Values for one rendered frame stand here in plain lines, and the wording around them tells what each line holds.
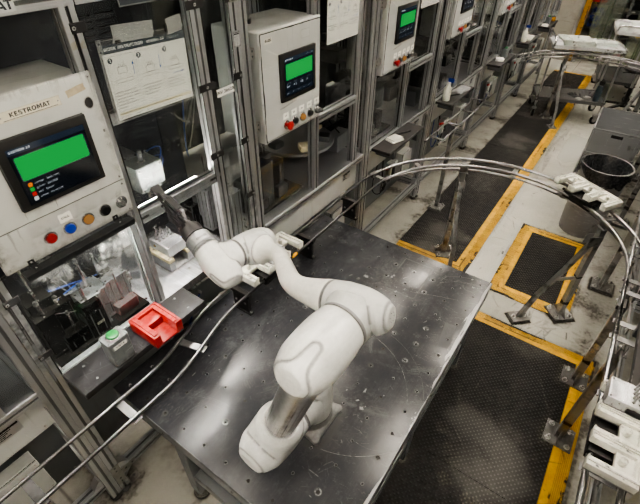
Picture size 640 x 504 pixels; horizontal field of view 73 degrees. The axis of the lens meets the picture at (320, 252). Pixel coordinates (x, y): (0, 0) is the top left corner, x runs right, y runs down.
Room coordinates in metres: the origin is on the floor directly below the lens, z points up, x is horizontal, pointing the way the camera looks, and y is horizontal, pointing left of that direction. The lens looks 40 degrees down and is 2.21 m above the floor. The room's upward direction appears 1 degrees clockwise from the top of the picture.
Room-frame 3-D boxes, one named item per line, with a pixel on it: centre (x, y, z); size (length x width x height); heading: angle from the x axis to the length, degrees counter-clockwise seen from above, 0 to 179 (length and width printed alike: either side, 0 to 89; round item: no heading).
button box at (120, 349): (0.96, 0.72, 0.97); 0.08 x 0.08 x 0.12; 55
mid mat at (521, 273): (2.52, -1.74, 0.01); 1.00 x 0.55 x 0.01; 145
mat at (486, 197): (4.98, -2.51, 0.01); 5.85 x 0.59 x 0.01; 145
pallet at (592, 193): (2.22, -1.60, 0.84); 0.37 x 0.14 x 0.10; 23
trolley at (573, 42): (5.64, -3.21, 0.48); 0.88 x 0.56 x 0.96; 73
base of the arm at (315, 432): (0.88, 0.02, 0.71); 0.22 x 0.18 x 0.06; 145
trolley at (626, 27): (6.46, -4.27, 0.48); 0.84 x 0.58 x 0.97; 153
